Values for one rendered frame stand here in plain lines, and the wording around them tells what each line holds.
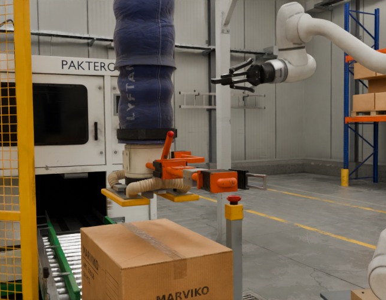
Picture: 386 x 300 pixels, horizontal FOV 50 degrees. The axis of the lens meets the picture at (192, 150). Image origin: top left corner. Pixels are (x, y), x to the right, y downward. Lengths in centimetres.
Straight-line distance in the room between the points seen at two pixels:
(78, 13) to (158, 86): 904
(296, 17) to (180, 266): 97
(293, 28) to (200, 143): 977
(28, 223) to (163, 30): 102
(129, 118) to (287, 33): 66
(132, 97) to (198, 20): 1015
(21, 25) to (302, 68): 118
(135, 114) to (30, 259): 86
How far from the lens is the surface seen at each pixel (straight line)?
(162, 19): 159
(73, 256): 291
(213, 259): 147
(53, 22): 1037
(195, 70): 1133
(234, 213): 203
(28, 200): 197
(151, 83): 153
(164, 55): 157
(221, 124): 451
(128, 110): 155
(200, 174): 109
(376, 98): 992
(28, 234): 200
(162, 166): 134
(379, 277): 129
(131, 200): 145
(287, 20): 164
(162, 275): 139
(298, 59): 165
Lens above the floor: 137
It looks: 3 degrees down
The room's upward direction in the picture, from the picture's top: 1 degrees counter-clockwise
